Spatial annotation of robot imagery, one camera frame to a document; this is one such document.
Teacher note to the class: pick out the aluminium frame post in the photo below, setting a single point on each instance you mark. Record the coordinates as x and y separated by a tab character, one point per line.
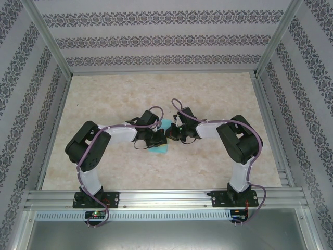
49	39
278	36

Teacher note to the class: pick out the light blue cloth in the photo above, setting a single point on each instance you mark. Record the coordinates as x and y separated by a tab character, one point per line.
158	149

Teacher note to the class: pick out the small circuit board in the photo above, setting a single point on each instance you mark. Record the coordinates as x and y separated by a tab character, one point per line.
95	214
238	216

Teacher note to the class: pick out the long aluminium mounting rail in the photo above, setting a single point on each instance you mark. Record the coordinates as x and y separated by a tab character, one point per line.
166	198

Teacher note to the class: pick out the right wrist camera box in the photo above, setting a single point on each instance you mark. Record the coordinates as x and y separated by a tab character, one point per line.
177	119

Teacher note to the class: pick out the aluminium side rail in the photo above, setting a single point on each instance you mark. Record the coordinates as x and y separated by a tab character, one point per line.
268	104
54	130

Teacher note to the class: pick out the aluminium cross rail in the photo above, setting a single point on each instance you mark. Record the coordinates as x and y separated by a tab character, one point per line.
161	72

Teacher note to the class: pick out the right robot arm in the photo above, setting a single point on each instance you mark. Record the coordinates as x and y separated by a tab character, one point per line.
239	145

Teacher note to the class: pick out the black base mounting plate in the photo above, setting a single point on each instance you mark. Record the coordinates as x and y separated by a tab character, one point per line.
112	199
219	199

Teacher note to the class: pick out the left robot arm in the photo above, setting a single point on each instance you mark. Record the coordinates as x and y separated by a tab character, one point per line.
86	148

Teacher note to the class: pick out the grey metal sheet panel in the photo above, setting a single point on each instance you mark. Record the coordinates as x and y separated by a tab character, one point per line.
166	237

